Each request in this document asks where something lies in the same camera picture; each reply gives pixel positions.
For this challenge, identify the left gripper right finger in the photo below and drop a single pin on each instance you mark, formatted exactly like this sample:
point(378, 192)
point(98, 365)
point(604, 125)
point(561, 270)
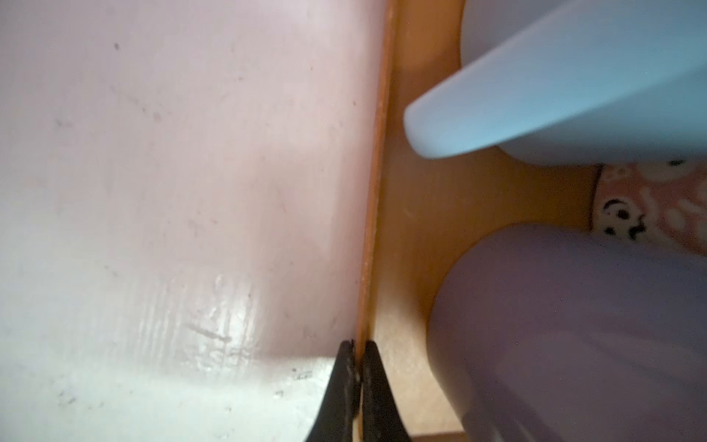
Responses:
point(381, 421)

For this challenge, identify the brown wooden tray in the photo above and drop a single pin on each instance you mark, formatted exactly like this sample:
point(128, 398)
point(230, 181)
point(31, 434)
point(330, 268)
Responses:
point(423, 214)

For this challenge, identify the pink mug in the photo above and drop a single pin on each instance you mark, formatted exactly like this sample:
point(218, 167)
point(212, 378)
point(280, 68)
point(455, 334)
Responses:
point(660, 203)

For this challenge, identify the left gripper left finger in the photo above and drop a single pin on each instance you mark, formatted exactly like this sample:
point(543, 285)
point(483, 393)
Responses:
point(341, 400)

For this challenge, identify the light blue mug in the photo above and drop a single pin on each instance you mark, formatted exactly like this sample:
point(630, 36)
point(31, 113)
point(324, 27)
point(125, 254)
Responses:
point(571, 83)

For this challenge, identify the purple mug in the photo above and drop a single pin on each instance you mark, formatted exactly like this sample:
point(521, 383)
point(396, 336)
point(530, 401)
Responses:
point(541, 333)

